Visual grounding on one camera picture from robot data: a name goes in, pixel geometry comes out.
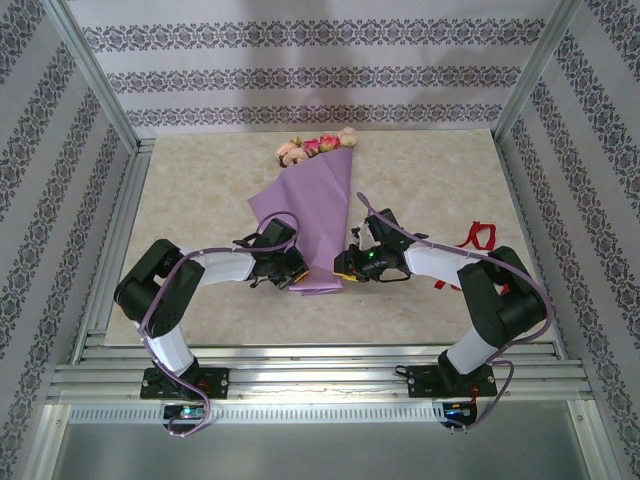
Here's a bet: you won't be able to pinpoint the pink and purple wrapping paper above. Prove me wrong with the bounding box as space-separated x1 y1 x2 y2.
247 148 355 297

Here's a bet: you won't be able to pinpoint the peach double-bloom artificial flower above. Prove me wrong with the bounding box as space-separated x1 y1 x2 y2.
276 139 309 169

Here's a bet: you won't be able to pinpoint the red ribbon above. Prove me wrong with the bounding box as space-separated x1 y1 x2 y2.
433 221 511 296

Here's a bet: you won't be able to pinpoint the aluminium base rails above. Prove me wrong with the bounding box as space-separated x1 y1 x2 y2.
49 342 594 401

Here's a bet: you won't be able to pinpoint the right controller board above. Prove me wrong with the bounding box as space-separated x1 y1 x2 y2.
442 402 477 420

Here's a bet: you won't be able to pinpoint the controller board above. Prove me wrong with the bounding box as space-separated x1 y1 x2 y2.
442 402 477 420
163 403 207 421

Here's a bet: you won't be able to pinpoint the left controller board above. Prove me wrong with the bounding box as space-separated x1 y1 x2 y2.
163 403 207 421

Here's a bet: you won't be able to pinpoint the grey metal sheet panel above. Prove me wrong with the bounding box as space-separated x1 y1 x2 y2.
49 422 601 480

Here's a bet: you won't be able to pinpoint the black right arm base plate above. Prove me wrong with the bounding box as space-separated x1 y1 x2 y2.
407 363 496 400

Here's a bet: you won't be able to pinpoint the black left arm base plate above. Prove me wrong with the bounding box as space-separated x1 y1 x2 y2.
139 367 230 401

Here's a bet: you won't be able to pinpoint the right aluminium side rail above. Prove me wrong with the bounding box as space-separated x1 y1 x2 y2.
498 143 570 360

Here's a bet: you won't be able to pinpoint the aluminium side rail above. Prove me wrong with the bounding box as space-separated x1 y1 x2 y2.
498 143 570 360
72 139 154 364

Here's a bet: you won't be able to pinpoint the slotted grey cable duct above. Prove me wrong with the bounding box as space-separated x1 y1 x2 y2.
67 402 574 425

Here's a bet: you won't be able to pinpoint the left aluminium side rail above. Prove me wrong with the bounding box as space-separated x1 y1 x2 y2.
72 139 154 364

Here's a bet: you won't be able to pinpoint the right aluminium frame post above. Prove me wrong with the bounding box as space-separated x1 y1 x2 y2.
491 0 585 146

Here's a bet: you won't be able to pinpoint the aluminium frame post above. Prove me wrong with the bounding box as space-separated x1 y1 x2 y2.
42 0 142 151
491 0 585 146

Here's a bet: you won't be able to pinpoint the left aluminium frame post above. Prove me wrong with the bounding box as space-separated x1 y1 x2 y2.
42 0 142 151

